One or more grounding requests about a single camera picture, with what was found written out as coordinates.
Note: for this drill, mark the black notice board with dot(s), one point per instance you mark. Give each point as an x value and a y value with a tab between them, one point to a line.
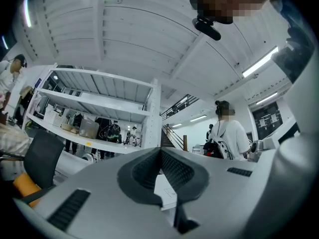
266	121

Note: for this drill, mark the wicker basket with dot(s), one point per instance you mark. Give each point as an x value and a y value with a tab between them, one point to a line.
69	128

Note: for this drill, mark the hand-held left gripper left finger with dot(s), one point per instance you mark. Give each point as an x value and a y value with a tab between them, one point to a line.
104	208

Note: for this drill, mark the ceiling tube light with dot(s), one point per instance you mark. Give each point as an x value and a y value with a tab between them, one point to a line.
198	118
260	61
177	125
5	42
27	11
266	98

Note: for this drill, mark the white capsule backpack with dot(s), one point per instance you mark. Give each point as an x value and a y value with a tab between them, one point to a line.
221	146

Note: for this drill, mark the staircase with black railing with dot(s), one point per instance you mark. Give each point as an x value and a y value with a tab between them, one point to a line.
165	138

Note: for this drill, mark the small white table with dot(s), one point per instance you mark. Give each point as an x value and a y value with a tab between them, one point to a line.
199	148

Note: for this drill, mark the white round device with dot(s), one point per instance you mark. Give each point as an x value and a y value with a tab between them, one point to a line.
91	157

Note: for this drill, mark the black head camera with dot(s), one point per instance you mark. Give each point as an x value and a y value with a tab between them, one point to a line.
209	31

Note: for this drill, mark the white curved desk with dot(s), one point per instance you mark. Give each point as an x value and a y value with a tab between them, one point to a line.
72	163

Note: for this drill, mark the black metal-frame chair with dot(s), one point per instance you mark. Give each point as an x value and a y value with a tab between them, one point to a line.
42	155

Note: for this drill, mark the translucent storage box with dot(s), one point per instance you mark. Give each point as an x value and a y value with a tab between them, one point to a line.
89	129

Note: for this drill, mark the white basket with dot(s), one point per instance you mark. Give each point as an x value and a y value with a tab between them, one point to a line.
52	118

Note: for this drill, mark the table with checkered cloth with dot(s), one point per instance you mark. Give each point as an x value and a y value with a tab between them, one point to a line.
12	139

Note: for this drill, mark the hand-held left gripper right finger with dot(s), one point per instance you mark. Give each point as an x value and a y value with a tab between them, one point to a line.
219	195

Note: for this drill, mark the white metal shelving rack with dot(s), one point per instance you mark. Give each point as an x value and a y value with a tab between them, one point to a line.
154	113

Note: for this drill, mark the person's head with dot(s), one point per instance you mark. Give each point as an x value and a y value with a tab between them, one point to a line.
224	4

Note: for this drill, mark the orange cushion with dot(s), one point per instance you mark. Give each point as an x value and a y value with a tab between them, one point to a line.
25	185

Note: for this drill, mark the person's light blue shirt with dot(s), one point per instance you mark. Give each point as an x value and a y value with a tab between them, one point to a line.
296	41

